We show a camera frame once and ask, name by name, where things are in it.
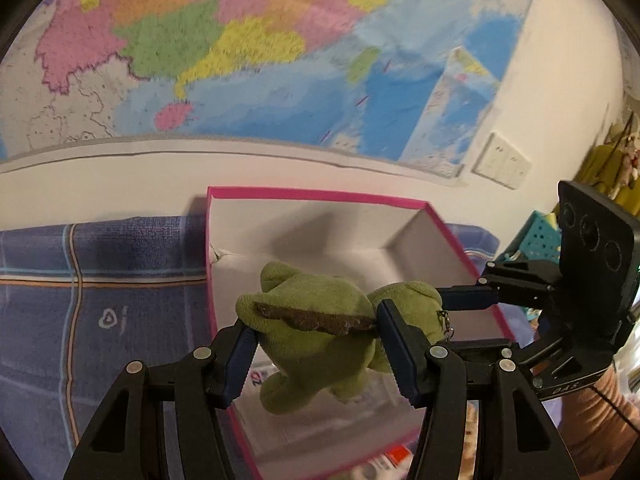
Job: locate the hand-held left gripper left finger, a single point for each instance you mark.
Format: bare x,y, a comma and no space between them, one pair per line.
237,360

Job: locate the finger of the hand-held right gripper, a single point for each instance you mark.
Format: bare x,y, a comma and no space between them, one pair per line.
480,350
465,298

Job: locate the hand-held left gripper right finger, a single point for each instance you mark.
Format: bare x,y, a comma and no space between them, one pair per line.
397,355

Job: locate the green plush toy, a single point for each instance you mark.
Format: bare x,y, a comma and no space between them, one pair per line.
310,355

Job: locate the pink cardboard box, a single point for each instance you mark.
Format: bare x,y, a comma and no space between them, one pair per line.
325,230

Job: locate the person's right forearm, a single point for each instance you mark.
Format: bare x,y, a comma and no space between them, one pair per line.
595,430

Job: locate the turquoise plastic basket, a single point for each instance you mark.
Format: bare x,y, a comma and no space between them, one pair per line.
537,235

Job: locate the red white printed packet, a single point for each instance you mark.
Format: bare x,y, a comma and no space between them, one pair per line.
392,460

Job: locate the blue checkered bed sheet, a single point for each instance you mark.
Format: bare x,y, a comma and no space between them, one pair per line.
100,310

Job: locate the white wall switch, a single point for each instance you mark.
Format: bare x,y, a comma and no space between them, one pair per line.
501,160

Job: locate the colourful wall map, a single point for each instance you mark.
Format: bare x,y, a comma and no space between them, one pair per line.
200,35

